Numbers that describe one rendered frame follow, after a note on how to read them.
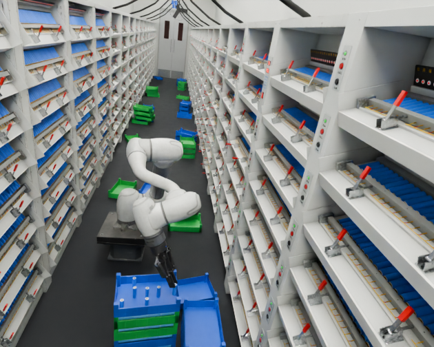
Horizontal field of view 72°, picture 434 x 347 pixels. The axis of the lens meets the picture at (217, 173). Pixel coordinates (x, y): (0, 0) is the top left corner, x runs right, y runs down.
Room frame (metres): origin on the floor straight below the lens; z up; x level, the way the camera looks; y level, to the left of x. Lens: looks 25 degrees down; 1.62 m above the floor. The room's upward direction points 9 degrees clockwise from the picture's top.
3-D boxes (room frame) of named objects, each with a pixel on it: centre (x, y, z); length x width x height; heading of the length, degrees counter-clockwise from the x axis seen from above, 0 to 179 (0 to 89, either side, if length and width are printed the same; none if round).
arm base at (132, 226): (1.83, 0.60, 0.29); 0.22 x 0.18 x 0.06; 1
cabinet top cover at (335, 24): (1.97, -0.21, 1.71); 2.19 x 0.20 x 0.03; 11
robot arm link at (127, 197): (1.86, 0.60, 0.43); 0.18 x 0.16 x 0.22; 112
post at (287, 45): (1.63, -0.28, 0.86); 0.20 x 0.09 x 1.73; 101
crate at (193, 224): (2.30, 0.23, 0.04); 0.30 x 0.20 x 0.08; 101
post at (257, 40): (2.32, -0.15, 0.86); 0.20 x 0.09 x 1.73; 101
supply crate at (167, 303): (1.08, 0.25, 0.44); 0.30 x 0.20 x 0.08; 107
